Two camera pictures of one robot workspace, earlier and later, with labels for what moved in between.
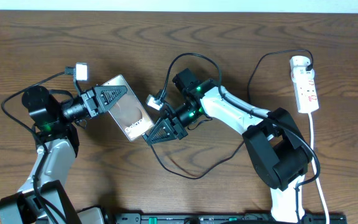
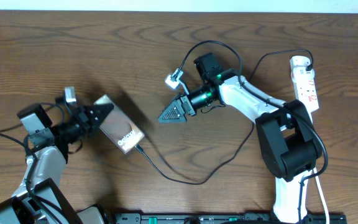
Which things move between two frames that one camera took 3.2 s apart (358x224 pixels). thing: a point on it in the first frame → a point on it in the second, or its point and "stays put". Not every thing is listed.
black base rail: (222, 218) stays put
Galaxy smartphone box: (129, 114) → (119, 127)
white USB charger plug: (299, 73) stays put
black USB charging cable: (240, 139) → (250, 134)
